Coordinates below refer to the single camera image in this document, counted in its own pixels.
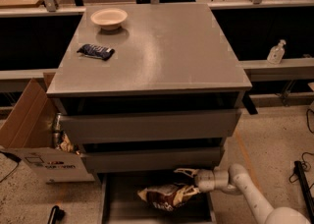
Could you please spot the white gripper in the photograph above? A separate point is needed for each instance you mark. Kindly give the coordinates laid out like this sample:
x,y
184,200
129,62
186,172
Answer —
x,y
204,180

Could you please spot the brown chip bag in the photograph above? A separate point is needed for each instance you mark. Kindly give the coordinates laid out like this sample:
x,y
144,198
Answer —
x,y
168,197

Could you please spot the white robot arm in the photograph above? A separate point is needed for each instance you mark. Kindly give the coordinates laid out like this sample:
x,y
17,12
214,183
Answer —
x,y
237,181

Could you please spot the grey middle drawer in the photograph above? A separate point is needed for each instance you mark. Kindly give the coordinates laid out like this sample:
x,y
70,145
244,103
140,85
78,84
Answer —
x,y
146,160

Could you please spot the grey drawer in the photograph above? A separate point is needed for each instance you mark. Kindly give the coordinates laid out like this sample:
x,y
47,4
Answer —
x,y
122,205
151,126
146,160

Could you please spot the grey bottom drawer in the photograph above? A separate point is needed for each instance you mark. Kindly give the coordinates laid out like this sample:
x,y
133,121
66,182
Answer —
x,y
122,205

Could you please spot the grey drawer cabinet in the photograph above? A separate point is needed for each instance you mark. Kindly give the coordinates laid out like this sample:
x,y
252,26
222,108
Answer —
x,y
168,58

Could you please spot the grey top drawer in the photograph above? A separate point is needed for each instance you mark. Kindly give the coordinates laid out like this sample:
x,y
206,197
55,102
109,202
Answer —
x,y
151,126

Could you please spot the crumpled wrapper in box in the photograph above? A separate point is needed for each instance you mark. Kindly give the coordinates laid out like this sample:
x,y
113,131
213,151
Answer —
x,y
65,145

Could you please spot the metal can in box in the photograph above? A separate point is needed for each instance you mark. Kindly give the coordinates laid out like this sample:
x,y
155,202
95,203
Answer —
x,y
57,131

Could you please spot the black object on floor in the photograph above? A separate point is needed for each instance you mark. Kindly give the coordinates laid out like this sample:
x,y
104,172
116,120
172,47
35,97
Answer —
x,y
56,215

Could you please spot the clear sanitizer bottle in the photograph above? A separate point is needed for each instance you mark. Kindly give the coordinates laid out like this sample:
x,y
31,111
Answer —
x,y
277,52

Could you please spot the dark blue snack bar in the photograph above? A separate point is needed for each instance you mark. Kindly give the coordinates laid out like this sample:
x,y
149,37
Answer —
x,y
96,51

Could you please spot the cardboard box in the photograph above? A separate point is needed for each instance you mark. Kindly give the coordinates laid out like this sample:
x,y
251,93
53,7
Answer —
x,y
27,133

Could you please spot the white bowl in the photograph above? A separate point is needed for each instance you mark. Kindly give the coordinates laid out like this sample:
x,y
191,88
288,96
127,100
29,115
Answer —
x,y
109,18

